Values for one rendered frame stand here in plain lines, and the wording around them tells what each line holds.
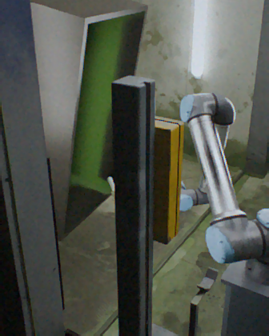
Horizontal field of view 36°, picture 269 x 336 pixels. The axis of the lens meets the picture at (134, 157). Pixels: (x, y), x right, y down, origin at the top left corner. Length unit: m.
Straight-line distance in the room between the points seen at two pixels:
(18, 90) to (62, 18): 0.71
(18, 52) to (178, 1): 2.92
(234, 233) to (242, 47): 2.37
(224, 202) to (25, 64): 0.94
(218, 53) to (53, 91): 2.19
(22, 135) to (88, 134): 1.49
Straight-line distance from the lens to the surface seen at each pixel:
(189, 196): 2.20
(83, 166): 2.80
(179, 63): 4.04
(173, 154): 0.79
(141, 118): 0.72
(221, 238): 1.63
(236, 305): 1.90
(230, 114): 1.93
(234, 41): 3.79
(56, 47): 1.88
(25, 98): 1.20
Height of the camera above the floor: 1.82
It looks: 25 degrees down
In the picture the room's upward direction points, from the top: straight up
